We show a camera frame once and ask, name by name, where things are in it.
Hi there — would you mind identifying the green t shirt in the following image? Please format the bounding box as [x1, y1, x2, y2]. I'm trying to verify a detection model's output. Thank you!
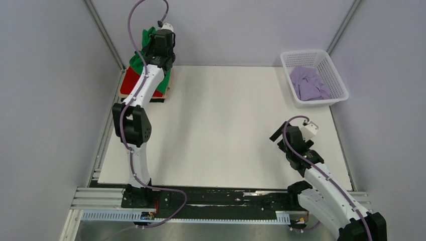
[129, 27, 171, 97]

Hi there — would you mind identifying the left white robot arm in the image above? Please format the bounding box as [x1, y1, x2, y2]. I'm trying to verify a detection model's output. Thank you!
[112, 27, 176, 208]

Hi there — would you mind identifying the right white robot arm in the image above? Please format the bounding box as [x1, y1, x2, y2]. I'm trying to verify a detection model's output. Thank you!
[270, 120, 387, 240]

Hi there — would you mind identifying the folded red t shirt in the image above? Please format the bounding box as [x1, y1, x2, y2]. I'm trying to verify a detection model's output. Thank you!
[119, 67, 170, 98]

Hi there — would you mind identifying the folded black t shirt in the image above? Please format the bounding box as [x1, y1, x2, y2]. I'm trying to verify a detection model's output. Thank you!
[120, 98, 166, 103]

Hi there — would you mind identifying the purple t shirt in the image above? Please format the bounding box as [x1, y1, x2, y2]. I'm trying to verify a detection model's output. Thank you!
[290, 66, 332, 101]

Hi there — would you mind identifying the white plastic basket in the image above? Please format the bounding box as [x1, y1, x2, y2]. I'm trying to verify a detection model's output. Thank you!
[280, 50, 349, 108]

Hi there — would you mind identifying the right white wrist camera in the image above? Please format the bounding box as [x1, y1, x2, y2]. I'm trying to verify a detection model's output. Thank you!
[299, 120, 318, 141]

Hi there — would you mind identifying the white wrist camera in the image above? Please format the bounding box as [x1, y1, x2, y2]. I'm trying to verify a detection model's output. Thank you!
[299, 120, 318, 141]
[160, 23, 174, 33]

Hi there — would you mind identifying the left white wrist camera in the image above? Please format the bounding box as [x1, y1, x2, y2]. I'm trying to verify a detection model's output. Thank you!
[160, 23, 174, 33]

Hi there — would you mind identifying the white slotted cable duct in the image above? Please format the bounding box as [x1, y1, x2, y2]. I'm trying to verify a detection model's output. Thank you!
[80, 210, 291, 225]

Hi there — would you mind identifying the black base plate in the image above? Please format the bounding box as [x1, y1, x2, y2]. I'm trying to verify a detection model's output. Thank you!
[121, 186, 307, 219]

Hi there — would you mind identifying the aluminium rail frame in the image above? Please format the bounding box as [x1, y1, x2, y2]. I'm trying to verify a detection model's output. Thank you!
[71, 187, 374, 232]

